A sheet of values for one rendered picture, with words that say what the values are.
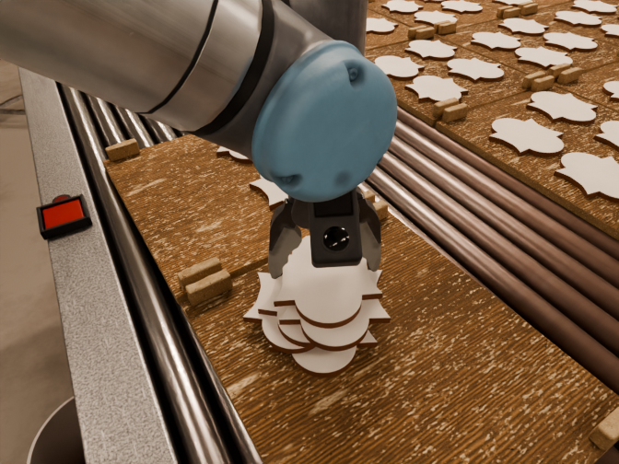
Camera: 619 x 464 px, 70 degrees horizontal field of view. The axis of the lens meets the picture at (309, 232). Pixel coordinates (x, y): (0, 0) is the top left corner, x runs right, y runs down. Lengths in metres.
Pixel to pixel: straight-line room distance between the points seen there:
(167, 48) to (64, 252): 0.63
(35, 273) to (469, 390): 1.99
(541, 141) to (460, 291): 0.43
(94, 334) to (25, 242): 1.85
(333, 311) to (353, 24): 0.29
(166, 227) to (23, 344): 1.35
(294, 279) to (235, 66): 0.38
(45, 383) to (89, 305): 1.19
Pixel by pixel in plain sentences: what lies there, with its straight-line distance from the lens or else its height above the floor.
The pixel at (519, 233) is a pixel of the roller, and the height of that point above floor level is 0.92.
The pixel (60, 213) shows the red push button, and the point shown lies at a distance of 0.85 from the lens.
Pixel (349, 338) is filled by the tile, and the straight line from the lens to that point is 0.50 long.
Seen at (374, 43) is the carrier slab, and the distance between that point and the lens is 1.41.
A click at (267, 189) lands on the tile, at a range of 0.75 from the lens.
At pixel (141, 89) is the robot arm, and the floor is 1.32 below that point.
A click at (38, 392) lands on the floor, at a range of 1.85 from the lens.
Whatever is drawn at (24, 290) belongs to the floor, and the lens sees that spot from 2.23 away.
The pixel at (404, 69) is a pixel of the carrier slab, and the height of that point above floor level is 0.95.
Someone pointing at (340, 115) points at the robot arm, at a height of 1.30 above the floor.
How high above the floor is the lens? 1.39
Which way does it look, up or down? 42 degrees down
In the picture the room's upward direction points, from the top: 2 degrees counter-clockwise
